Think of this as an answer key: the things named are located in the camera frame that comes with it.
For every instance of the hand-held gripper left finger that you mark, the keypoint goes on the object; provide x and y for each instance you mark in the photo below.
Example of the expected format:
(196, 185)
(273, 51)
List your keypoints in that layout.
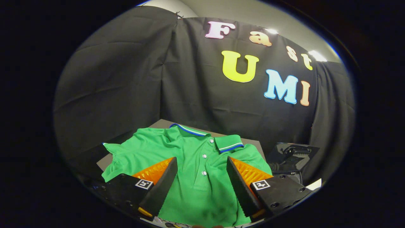
(163, 186)

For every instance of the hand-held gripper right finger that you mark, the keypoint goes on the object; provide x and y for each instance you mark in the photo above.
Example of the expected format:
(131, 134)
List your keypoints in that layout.
(242, 190)

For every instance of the green polo shirt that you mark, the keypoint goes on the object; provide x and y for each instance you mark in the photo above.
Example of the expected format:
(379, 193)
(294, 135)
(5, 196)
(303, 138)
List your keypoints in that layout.
(196, 152)

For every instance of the grey cabinet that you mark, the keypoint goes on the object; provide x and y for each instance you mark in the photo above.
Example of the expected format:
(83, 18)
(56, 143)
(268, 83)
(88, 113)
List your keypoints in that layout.
(161, 124)

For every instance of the white table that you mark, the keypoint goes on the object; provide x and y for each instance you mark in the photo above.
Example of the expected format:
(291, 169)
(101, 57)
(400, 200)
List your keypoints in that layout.
(314, 184)

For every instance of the black backdrop cloth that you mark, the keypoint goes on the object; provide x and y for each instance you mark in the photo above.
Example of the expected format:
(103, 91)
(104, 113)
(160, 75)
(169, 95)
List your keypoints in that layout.
(126, 79)

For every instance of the small ceiling light panel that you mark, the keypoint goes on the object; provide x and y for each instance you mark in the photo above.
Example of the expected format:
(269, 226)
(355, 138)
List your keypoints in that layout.
(317, 56)

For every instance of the ceiling light behind cloth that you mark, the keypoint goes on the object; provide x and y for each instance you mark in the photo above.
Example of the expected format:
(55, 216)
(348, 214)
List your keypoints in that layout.
(272, 31)

